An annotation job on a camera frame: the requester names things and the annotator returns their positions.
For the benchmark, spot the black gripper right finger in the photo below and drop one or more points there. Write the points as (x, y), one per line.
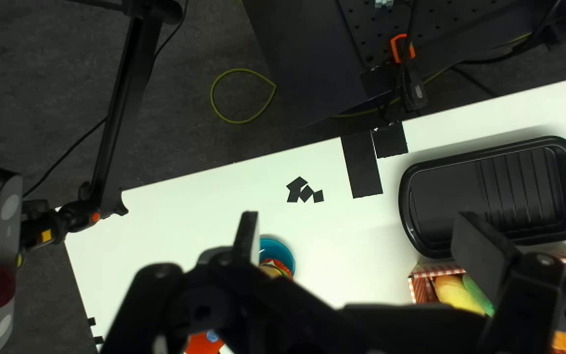
(493, 255)

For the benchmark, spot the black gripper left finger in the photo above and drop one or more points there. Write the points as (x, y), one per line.
(247, 236)

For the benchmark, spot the small blue plate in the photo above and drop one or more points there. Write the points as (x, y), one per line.
(277, 247)

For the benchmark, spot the toy burger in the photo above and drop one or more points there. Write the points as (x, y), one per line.
(278, 267)

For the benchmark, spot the green plush fruit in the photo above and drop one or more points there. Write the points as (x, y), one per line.
(485, 304)

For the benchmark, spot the yellow plush fruit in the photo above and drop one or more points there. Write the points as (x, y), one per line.
(453, 293)

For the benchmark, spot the black plastic tray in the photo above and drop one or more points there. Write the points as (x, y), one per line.
(493, 188)

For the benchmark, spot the red checkered cardboard basket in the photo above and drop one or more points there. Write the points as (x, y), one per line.
(422, 283)

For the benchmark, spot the red toy tomato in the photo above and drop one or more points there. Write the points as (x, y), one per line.
(202, 344)

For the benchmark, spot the black tape strip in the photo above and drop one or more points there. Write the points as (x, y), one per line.
(363, 163)

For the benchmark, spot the black tape square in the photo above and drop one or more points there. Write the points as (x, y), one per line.
(391, 137)

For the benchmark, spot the black clamp orange trigger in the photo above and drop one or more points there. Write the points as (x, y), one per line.
(402, 49)

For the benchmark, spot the black perforated board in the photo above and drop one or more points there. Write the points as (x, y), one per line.
(467, 19)

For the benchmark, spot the black camera stand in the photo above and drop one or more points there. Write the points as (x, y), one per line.
(127, 98)

